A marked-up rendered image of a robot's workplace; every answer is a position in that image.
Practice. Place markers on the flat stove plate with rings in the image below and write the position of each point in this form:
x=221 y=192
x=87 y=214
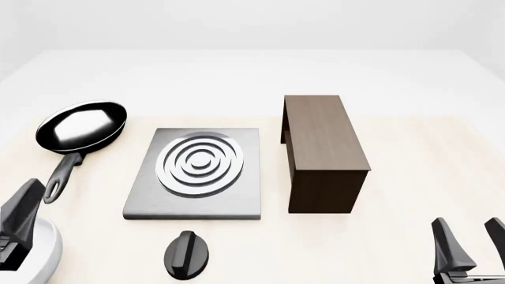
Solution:
x=197 y=201

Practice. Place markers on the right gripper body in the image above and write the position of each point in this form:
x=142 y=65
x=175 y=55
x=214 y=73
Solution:
x=473 y=278

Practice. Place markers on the dark brown wooden shelf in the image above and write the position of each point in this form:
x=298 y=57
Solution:
x=327 y=139

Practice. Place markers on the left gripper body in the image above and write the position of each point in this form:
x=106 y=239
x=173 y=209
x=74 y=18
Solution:
x=12 y=254

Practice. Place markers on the round black stove knob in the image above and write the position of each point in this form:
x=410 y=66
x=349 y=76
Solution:
x=185 y=260

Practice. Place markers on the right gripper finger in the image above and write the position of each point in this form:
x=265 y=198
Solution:
x=498 y=236
x=450 y=251

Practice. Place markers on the black frying pan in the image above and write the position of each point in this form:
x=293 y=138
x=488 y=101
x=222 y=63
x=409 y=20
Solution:
x=81 y=125

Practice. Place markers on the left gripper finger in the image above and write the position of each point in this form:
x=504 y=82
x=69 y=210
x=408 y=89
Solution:
x=23 y=216

